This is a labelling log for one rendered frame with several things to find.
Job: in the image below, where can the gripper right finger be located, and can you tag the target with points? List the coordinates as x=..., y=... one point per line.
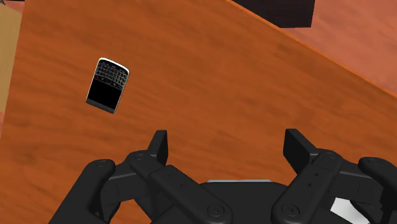
x=313, y=180

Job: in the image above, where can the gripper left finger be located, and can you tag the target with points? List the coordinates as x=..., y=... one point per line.
x=161, y=180

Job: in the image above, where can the black keypad phone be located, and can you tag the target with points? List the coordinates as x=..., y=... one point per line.
x=107, y=84

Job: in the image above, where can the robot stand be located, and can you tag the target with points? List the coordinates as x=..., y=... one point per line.
x=280, y=12

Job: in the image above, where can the tan wooden furniture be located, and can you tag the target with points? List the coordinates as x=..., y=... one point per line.
x=7, y=52

